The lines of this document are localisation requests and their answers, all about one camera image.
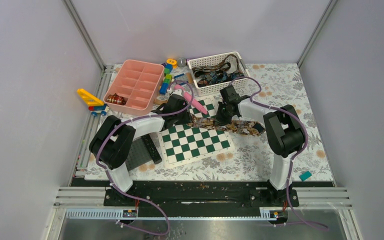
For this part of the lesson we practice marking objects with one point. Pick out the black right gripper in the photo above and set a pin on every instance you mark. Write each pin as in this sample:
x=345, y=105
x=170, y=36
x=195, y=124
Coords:
x=219, y=120

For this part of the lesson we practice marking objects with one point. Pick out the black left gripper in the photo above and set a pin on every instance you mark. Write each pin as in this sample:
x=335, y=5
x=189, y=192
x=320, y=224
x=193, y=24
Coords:
x=185, y=119

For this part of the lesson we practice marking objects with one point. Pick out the white perforated plastic basket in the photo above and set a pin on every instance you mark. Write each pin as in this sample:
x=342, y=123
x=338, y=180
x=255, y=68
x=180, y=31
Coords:
x=229, y=62

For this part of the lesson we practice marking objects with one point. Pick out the brown floral patterned tie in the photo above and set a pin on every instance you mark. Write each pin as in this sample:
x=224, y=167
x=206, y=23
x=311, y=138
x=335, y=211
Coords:
x=241, y=127

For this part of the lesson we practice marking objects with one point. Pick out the pink divided organizer tray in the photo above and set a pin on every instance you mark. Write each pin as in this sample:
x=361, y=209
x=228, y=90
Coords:
x=139, y=83

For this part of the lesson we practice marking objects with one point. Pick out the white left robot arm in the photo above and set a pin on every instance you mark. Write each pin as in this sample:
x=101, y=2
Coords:
x=112, y=142

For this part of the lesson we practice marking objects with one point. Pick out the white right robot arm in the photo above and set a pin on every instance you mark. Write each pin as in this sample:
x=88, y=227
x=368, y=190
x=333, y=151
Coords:
x=285, y=133

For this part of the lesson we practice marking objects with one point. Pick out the wooden arch block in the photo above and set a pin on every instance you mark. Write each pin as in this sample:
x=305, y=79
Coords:
x=161, y=99

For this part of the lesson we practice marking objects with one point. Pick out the colourful lego block vehicle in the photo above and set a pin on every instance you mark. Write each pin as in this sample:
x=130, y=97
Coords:
x=169, y=65

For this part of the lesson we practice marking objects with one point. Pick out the wooden rectangular block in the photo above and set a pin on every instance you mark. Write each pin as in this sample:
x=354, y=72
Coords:
x=189, y=78

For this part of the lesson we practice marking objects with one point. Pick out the blue grey lego brick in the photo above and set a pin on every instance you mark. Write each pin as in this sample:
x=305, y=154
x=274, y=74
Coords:
x=181, y=77

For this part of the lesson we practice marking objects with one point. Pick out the blue patterned tie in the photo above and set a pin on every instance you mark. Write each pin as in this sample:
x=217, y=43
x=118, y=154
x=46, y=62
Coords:
x=217, y=77

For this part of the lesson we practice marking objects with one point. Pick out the purple glitter microphone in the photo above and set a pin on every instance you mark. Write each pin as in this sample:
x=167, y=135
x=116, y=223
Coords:
x=181, y=62

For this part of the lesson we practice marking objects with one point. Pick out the green white chessboard mat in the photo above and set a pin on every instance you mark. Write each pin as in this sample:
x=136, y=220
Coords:
x=182, y=144

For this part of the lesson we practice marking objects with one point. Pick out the rolled red patterned tie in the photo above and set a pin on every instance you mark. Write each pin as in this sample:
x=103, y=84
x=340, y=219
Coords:
x=116, y=99

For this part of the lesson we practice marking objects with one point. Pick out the grey lego baseplate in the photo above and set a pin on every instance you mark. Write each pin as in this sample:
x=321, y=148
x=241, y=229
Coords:
x=138, y=154

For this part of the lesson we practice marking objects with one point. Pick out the yellow toy crane car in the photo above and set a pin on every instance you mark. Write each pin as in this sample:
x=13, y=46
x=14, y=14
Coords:
x=96, y=106

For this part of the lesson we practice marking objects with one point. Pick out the small teal block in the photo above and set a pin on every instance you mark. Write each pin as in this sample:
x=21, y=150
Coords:
x=305, y=176

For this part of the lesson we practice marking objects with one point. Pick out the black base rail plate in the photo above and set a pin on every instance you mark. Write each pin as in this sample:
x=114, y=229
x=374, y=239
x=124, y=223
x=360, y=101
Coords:
x=205, y=198

